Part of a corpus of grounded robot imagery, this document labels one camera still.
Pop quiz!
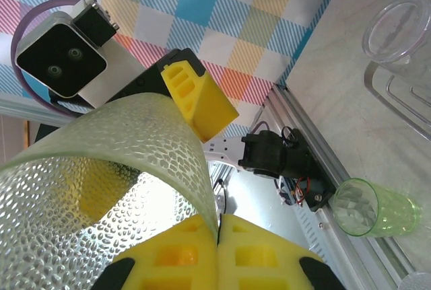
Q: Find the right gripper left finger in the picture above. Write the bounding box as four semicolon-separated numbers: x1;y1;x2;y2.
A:
97;215;219;290

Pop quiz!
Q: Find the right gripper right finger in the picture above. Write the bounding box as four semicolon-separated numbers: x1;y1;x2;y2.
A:
218;215;347;290

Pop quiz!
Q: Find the tall yellow-green textured cup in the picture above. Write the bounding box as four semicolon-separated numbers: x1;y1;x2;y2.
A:
0;93;218;290

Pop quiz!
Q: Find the small green plastic cup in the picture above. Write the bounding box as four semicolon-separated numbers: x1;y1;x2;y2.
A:
332;178;424;239

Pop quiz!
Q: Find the wire dish rack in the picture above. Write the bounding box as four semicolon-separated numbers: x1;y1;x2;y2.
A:
363;0;431;139

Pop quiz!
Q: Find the wide clear plastic cup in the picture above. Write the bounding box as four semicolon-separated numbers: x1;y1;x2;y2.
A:
362;0;431;67

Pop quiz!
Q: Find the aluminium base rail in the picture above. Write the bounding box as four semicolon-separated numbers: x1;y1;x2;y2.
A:
259;83;431;290

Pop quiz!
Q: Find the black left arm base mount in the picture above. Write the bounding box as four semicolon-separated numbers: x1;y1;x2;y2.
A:
281;127;337;213

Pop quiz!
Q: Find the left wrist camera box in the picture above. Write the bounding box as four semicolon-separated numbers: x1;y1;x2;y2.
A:
15;0;142;109

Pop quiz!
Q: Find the aluminium frame post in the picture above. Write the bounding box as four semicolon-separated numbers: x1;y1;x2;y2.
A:
0;96;78;126

